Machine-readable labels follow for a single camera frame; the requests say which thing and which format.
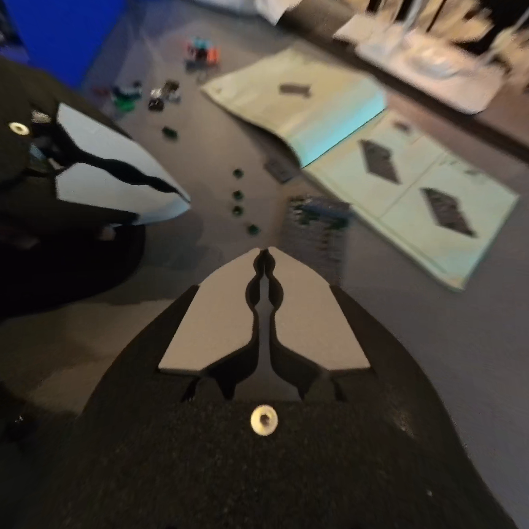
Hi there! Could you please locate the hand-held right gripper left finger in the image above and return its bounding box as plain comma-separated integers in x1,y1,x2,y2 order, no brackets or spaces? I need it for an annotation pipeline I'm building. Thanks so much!
158,247,266,401

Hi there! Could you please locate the blue long brick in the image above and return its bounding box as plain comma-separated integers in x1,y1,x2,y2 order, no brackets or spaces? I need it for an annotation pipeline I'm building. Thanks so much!
304,199,354,217

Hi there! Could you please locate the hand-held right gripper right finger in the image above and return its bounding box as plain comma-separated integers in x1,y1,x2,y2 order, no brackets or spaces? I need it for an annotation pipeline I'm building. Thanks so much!
268,246,372,401

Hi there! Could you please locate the open instruction booklet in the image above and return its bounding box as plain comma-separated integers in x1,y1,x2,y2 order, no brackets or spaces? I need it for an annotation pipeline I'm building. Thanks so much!
200,46,520,292

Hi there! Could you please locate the white sheet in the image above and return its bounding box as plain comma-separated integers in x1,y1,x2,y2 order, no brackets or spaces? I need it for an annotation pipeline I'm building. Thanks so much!
254,0,302,23

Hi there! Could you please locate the small grey two-hole plate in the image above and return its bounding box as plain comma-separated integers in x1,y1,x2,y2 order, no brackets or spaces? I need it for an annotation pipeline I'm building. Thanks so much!
264,159,299,183

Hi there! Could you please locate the blue box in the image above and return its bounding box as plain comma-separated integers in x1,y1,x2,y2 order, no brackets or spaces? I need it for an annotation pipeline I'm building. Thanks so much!
0,0,127,90

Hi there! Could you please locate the white tray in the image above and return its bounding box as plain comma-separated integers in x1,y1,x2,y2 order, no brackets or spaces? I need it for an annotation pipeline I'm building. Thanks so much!
333,0,529,115

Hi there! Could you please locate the pile of colourful bricks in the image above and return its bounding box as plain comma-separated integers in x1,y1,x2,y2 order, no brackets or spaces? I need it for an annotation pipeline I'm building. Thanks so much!
185,36,220,72

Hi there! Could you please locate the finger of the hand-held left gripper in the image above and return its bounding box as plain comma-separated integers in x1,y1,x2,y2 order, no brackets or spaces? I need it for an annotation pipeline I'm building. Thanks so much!
54,161,191,226
41,102,191,200

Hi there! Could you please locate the grey studded baseplate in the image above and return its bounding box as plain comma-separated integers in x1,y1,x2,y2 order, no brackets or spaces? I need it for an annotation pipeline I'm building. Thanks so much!
283,196,354,287

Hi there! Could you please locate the white oval dish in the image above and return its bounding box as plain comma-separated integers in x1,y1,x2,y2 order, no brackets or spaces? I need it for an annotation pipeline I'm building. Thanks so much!
407,43,476,80

